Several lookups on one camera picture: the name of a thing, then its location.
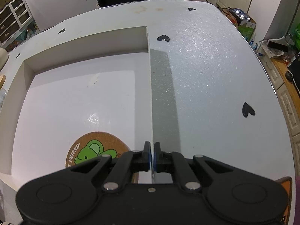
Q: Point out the cork coaster green elephant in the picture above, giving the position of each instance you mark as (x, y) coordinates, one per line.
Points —
(95, 144)

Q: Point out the green cardboard box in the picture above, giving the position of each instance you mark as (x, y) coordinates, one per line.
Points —
(247, 28)

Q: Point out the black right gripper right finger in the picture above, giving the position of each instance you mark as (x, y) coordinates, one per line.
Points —
(178, 167)

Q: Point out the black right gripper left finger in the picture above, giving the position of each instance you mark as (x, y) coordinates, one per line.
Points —
(129, 163)

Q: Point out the white drawer shelf unit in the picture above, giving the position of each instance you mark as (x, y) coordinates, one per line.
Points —
(14, 18)

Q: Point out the white shallow tray box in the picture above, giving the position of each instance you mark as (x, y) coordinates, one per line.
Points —
(100, 82)

